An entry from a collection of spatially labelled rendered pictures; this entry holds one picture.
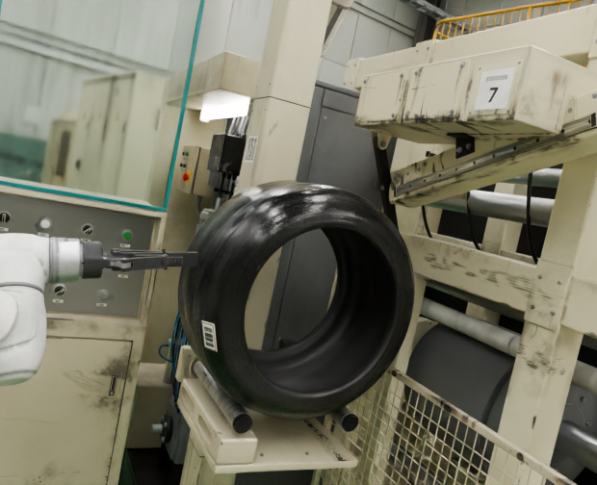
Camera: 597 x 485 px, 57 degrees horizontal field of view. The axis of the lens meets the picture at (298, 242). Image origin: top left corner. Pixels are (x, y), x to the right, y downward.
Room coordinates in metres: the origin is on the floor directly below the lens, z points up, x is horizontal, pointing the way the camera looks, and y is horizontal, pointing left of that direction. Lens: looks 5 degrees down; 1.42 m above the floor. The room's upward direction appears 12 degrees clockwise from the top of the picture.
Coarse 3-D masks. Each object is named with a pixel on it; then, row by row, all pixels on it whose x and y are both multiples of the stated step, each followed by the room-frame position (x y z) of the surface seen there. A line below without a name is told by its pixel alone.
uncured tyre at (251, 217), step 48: (240, 192) 1.34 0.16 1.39; (288, 192) 1.21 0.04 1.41; (336, 192) 1.25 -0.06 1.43; (240, 240) 1.15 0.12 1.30; (288, 240) 1.16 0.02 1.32; (336, 240) 1.53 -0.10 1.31; (384, 240) 1.28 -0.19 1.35; (192, 288) 1.19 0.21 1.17; (240, 288) 1.13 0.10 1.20; (336, 288) 1.57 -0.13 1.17; (384, 288) 1.48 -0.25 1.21; (192, 336) 1.21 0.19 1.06; (240, 336) 1.14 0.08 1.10; (336, 336) 1.54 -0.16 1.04; (384, 336) 1.32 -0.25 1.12; (240, 384) 1.16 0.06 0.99; (288, 384) 1.44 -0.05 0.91; (336, 384) 1.28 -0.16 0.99
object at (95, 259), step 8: (88, 248) 1.08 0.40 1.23; (96, 248) 1.08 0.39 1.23; (88, 256) 1.07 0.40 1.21; (96, 256) 1.08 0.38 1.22; (104, 256) 1.10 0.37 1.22; (112, 256) 1.10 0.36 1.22; (120, 256) 1.11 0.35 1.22; (128, 256) 1.12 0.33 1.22; (88, 264) 1.07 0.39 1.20; (96, 264) 1.07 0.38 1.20; (104, 264) 1.08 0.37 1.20; (88, 272) 1.07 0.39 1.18; (96, 272) 1.08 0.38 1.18
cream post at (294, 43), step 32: (288, 0) 1.53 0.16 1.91; (320, 0) 1.56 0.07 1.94; (288, 32) 1.53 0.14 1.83; (320, 32) 1.57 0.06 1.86; (288, 64) 1.54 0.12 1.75; (256, 96) 1.62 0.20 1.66; (288, 96) 1.55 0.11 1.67; (256, 128) 1.57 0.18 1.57; (288, 128) 1.56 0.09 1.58; (256, 160) 1.53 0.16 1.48; (288, 160) 1.57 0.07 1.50; (256, 288) 1.56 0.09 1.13; (256, 320) 1.57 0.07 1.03; (192, 448) 1.59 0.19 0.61; (192, 480) 1.54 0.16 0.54; (224, 480) 1.57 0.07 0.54
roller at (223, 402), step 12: (204, 372) 1.39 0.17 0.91; (204, 384) 1.36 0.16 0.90; (216, 384) 1.32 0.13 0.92; (216, 396) 1.28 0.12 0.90; (228, 396) 1.25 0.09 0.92; (228, 408) 1.21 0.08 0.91; (240, 408) 1.20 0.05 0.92; (228, 420) 1.19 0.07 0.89; (240, 420) 1.16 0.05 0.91; (240, 432) 1.17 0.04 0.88
